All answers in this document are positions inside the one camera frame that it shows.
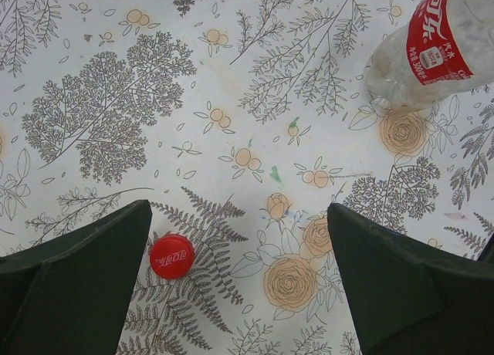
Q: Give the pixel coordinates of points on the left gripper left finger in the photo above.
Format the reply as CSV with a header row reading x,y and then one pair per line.
x,y
70,295

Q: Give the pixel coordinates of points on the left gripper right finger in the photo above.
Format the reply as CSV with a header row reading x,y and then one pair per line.
x,y
406,297

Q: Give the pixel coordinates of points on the red bottle cap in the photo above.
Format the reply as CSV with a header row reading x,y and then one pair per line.
x,y
172,256

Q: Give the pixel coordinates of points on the red label cola bottle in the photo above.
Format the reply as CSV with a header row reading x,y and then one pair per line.
x,y
446,48

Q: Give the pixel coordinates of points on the floral table mat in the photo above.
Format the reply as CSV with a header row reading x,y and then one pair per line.
x,y
240,121

